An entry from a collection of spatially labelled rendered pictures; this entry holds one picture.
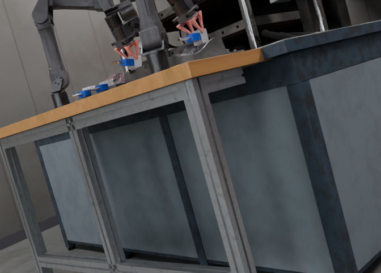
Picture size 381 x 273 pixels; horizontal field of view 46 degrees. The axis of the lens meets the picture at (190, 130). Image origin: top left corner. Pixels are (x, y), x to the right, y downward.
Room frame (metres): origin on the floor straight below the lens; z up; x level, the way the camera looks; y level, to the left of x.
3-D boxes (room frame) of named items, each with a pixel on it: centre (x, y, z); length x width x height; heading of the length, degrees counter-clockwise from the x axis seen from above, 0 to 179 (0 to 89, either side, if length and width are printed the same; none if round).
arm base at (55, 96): (1.85, 0.47, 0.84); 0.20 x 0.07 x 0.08; 46
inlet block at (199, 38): (1.75, -0.10, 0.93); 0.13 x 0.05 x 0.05; 131
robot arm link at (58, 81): (1.85, 0.46, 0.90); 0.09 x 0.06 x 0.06; 2
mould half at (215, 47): (2.03, -0.06, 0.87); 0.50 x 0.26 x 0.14; 131
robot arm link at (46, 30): (1.85, 0.45, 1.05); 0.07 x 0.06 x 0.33; 2
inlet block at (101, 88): (1.98, 0.33, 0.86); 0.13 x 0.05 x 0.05; 148
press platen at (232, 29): (3.09, -0.38, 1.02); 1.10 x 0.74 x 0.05; 41
